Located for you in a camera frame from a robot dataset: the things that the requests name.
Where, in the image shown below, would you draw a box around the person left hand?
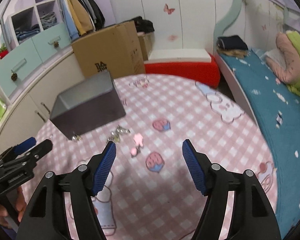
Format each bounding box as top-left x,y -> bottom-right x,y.
0,186 -> 27,229

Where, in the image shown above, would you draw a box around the cream cabinet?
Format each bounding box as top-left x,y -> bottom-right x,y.
0,46 -> 84,154

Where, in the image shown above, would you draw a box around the pearl earring charm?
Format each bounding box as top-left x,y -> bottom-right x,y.
71,134 -> 82,142

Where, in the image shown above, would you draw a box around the grey metal tin box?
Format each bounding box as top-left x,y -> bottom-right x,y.
50,70 -> 126,140

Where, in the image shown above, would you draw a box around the pink bunny charm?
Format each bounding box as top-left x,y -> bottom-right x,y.
130,133 -> 143,158

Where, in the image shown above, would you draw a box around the pink checkered tablecloth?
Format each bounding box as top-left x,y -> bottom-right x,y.
23,75 -> 277,239

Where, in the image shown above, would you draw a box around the mint green drawer unit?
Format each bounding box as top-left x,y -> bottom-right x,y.
0,21 -> 73,98

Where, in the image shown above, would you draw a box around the blue bed mattress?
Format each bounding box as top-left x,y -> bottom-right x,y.
216,50 -> 300,237

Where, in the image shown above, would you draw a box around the large cardboard box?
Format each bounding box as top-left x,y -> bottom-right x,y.
72,21 -> 146,79

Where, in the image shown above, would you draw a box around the hanging clothes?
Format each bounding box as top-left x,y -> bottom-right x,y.
57,0 -> 105,41

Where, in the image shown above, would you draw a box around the pink green rolled quilt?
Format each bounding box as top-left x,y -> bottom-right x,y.
264,30 -> 300,96

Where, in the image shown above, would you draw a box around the black clothes on box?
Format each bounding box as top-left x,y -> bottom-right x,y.
131,16 -> 155,34

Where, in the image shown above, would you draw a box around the red white storage ottoman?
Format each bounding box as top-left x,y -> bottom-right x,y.
145,53 -> 221,88

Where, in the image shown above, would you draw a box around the dark folded clothes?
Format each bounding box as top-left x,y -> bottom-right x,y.
216,35 -> 249,59

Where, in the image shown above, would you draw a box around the pearl charm bracelet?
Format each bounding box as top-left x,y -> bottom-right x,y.
106,125 -> 131,144

